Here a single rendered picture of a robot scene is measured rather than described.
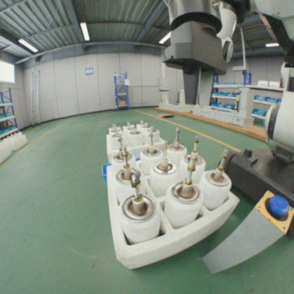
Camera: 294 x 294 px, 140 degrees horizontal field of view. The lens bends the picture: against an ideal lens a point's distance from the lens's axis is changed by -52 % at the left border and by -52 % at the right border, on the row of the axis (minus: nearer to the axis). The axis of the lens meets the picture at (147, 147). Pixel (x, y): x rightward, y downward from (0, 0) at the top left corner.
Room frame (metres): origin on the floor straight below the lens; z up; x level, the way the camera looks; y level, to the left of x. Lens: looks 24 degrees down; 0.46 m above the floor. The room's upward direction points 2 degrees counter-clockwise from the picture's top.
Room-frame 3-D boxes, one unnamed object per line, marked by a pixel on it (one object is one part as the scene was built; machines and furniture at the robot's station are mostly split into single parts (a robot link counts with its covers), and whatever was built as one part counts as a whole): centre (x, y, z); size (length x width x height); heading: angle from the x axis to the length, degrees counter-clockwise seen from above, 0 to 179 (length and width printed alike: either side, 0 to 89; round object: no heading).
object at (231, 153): (0.47, -0.50, 0.10); 0.20 x 0.05 x 0.20; 109
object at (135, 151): (0.80, 0.11, 0.09); 0.39 x 0.39 x 0.18; 19
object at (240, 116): (2.29, -1.74, 0.45); 1.45 x 0.57 x 0.74; 19
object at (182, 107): (4.23, -1.09, 0.45); 1.61 x 0.57 x 0.74; 19
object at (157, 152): (0.41, -0.02, 0.25); 0.08 x 0.08 x 0.01
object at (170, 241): (0.29, -0.05, 0.09); 0.39 x 0.39 x 0.18; 18
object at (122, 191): (0.26, 0.06, 0.16); 0.10 x 0.10 x 0.18
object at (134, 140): (0.69, 0.07, 0.16); 0.10 x 0.10 x 0.18
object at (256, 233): (0.04, -0.22, 0.16); 0.07 x 0.07 x 0.31; 18
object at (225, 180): (0.22, -0.20, 0.25); 0.08 x 0.08 x 0.01
